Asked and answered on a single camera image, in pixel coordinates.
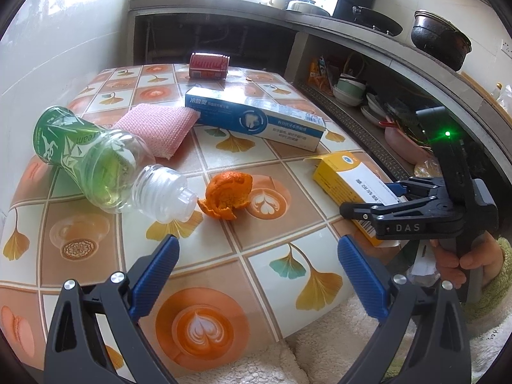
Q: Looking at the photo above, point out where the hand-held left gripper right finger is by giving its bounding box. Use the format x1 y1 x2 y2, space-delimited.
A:
337 235 476 384

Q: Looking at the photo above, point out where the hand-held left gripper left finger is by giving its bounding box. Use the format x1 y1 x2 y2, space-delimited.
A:
43 234 180 384

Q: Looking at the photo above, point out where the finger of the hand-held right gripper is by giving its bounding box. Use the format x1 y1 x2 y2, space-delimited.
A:
339 196 452 225
385 177 449 205

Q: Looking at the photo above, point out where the yellow white cardboard box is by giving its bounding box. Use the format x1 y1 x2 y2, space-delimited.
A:
305 151 404 247

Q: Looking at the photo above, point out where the orange peel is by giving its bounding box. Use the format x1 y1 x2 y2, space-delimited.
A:
197 171 254 221

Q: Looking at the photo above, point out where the blue white toothpaste box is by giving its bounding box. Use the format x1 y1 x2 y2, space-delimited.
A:
185 85 326 153

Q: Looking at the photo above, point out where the pink knitted cloth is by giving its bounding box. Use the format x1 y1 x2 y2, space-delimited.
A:
115 103 201 158

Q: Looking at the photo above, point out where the green label plastic bottle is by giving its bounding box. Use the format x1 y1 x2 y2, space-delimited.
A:
33 105 198 223

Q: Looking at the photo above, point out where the red drink can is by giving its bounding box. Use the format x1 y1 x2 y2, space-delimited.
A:
189 52 230 81

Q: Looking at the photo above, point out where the person's right forearm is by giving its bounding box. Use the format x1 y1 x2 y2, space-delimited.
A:
464 237 512 329

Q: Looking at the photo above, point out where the person's right hand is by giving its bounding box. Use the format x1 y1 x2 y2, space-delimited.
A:
430 234 505 289

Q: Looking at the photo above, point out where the bag of yellow flour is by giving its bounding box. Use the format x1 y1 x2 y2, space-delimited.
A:
413 159 444 179

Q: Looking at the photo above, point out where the pink plastic basin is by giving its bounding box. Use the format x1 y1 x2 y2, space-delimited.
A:
384 126 435 166

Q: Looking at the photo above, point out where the crumpled clear plastic wrap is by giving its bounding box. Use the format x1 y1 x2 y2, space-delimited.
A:
407 244 441 289

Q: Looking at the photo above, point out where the bundle of chopsticks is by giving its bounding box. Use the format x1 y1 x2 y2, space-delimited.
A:
384 102 430 145

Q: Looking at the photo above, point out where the perforated metal shelf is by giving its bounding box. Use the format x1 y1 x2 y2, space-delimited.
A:
294 80 425 193

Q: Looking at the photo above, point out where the white fleece clothing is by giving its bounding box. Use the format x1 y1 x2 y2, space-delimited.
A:
224 292 512 384

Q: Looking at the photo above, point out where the stack of white plates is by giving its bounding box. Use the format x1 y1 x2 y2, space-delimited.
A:
360 93 390 126

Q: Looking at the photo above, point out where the ginkgo patterned tablecloth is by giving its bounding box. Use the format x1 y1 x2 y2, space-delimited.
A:
0 62 401 384

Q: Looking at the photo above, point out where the white bowl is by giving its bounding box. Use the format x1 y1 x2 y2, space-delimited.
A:
333 87 365 107

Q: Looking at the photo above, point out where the green bowl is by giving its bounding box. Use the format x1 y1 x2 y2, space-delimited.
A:
335 77 368 99

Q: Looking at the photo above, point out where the orange snack packet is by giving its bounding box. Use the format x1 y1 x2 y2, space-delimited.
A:
308 57 332 92

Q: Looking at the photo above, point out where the black cooking pot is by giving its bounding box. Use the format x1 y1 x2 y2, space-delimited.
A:
411 10 473 72

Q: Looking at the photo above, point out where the black wok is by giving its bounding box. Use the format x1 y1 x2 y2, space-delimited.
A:
352 6 403 36

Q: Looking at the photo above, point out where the metal pot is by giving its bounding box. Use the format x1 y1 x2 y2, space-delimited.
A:
286 0 332 17

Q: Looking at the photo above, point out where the concrete kitchen counter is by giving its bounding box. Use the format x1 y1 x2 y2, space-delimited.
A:
128 0 512 177

